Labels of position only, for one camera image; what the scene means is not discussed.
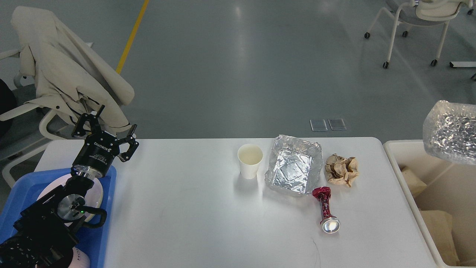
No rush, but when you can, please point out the beige jacket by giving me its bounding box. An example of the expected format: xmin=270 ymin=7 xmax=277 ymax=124
xmin=11 ymin=6 xmax=135 ymax=134

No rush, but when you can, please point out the cream plastic bin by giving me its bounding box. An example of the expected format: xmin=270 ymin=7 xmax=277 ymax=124
xmin=383 ymin=140 xmax=476 ymax=268

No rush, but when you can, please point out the red foil wrapped glass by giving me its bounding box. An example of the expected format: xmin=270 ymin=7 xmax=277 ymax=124
xmin=312 ymin=186 xmax=340 ymax=234

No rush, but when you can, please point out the clear floor plate left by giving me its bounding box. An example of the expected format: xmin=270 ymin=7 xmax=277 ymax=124
xmin=309 ymin=119 xmax=328 ymax=132

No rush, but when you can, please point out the white table leg base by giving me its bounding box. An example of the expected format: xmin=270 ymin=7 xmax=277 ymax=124
xmin=449 ymin=61 xmax=476 ymax=68

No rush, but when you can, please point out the aluminium foil tray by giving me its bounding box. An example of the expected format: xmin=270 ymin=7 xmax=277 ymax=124
xmin=264 ymin=135 xmax=323 ymax=196

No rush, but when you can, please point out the clear floor plate right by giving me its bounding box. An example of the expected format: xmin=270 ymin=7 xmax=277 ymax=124
xmin=328 ymin=118 xmax=347 ymax=131

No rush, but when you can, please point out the person in dark clothes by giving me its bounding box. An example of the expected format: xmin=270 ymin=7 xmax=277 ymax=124
xmin=0 ymin=79 xmax=17 ymax=139

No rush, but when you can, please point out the clear floor plate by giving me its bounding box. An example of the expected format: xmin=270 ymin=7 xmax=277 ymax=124
xmin=328 ymin=118 xmax=347 ymax=131
xmin=309 ymin=119 xmax=328 ymax=132

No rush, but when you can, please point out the white office chair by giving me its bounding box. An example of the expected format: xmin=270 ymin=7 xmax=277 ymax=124
xmin=1 ymin=71 xmax=73 ymax=188

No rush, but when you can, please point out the blue plastic tray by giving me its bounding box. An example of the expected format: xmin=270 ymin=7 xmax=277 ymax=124
xmin=0 ymin=166 xmax=117 ymax=268

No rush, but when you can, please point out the crumpled brown paper ball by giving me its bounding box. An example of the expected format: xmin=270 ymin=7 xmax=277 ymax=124
xmin=325 ymin=154 xmax=359 ymax=187

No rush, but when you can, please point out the white paper cup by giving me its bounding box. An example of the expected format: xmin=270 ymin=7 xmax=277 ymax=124
xmin=237 ymin=144 xmax=263 ymax=179

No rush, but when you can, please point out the white chair with castors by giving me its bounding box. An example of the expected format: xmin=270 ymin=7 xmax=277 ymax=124
xmin=364 ymin=0 xmax=474 ymax=68

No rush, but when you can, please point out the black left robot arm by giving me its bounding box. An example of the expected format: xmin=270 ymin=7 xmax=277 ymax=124
xmin=1 ymin=105 xmax=139 ymax=268

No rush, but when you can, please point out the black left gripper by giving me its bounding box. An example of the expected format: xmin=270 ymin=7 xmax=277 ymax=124
xmin=71 ymin=105 xmax=139 ymax=178

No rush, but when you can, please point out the pink plate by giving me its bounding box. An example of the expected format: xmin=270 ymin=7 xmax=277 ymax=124
xmin=37 ymin=174 xmax=103 ymax=208

